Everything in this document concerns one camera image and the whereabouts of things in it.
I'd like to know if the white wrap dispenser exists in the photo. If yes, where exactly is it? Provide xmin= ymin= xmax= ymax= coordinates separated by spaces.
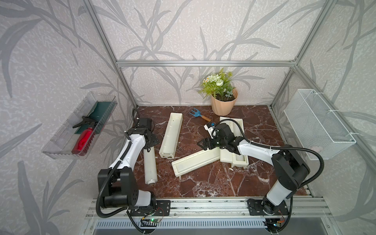
xmin=218 ymin=117 xmax=250 ymax=168
xmin=159 ymin=113 xmax=183 ymax=159

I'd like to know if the plastic wrap roll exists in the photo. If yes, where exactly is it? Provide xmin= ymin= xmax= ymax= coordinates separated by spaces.
xmin=144 ymin=147 xmax=158 ymax=186

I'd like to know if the dispenser detached lid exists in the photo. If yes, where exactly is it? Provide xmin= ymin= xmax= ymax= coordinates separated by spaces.
xmin=171 ymin=147 xmax=220 ymax=177

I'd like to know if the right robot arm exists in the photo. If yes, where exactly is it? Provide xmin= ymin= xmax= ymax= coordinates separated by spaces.
xmin=197 ymin=118 xmax=325 ymax=215

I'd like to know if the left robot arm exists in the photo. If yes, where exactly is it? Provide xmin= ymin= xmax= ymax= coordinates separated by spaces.
xmin=96 ymin=108 xmax=160 ymax=218

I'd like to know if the blue garden hand rake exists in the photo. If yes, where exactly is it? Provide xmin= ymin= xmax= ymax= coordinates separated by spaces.
xmin=189 ymin=108 xmax=211 ymax=122

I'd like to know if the potted green plant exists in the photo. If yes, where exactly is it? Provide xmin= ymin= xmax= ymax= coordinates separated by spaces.
xmin=199 ymin=68 xmax=238 ymax=117

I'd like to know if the red spray bottle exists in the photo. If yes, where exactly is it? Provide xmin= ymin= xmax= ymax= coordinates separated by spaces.
xmin=71 ymin=127 xmax=94 ymax=156

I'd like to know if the clear plastic wall tray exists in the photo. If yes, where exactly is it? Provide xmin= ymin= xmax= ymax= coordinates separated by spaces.
xmin=42 ymin=92 xmax=118 ymax=160

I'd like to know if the white wire mesh basket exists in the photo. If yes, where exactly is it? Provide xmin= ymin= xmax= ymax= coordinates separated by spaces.
xmin=284 ymin=89 xmax=356 ymax=160

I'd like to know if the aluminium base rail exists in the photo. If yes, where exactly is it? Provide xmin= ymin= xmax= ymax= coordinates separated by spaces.
xmin=85 ymin=197 xmax=334 ymax=220

